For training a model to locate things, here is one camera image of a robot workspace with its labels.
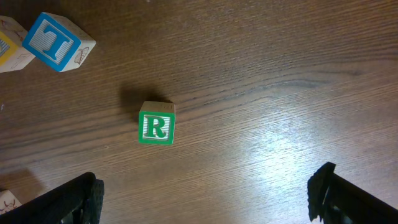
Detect blue I block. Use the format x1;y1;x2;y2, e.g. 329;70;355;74
22;12;96;72

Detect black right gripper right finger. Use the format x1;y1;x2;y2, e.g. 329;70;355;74
307;162;397;224

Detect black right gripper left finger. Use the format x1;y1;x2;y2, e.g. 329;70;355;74
1;172;104;224

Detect yellow block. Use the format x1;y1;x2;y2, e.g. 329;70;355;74
1;16;35;73
0;190;22;215

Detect green R block right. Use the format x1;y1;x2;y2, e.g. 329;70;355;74
139;101;176;145

